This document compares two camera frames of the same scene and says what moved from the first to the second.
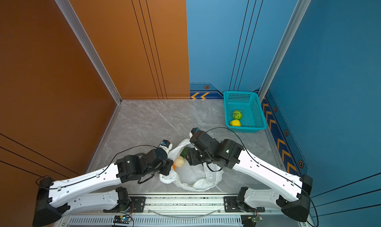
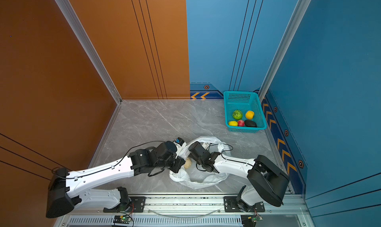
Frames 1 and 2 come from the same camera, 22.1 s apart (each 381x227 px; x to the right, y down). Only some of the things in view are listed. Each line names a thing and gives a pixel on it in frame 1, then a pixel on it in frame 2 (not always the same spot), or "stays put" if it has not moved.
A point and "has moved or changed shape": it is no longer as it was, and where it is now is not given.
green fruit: [237, 114] stays put
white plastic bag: [198, 178] has moved or changed shape
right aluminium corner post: [300, 10] stays put
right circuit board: [250, 220] stays put
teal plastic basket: [253, 119] stays put
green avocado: [185, 152] → [250, 123]
